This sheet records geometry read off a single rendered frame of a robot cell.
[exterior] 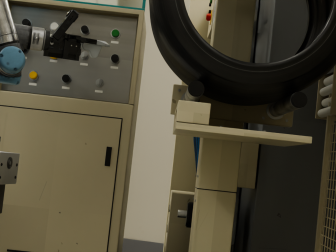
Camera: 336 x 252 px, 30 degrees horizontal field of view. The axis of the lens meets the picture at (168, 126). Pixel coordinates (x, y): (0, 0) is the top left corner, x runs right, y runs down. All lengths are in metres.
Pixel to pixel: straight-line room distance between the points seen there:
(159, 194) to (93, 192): 2.11
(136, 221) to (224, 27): 2.65
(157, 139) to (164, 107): 0.24
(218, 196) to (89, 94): 0.72
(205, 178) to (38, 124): 0.73
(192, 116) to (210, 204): 0.46
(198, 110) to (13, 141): 0.98
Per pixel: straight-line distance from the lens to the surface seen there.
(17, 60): 1.88
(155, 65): 4.57
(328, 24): 1.77
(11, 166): 1.85
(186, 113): 1.68
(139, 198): 4.53
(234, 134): 1.69
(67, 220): 2.43
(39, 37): 2.05
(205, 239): 2.07
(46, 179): 2.44
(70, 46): 2.06
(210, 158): 2.05
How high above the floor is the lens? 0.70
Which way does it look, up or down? 3 degrees up
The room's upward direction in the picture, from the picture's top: 6 degrees clockwise
